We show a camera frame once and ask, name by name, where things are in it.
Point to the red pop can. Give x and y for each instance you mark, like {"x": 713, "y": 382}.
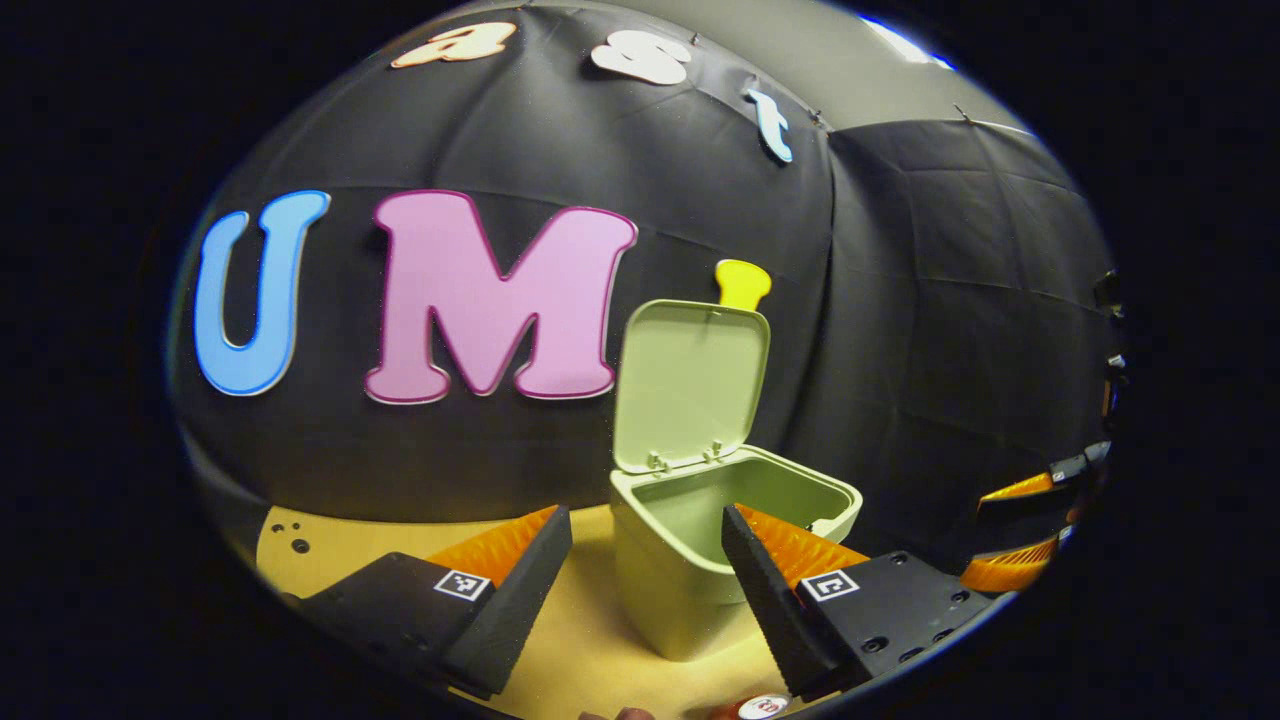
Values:
{"x": 762, "y": 707}

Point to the ceiling light strip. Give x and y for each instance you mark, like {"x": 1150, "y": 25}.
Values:
{"x": 905, "y": 42}

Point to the black backdrop cloth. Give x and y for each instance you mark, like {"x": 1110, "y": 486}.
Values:
{"x": 900, "y": 300}

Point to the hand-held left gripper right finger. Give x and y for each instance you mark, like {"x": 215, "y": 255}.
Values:
{"x": 765, "y": 610}

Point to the wooden desktop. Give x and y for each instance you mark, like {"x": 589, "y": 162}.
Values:
{"x": 590, "y": 640}

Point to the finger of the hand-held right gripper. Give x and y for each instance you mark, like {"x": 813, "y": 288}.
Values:
{"x": 1010, "y": 573}
{"x": 1020, "y": 490}

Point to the pale green desktop garbage bin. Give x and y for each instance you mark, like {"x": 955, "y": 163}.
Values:
{"x": 690, "y": 370}

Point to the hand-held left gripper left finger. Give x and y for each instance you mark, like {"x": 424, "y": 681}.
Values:
{"x": 520, "y": 610}

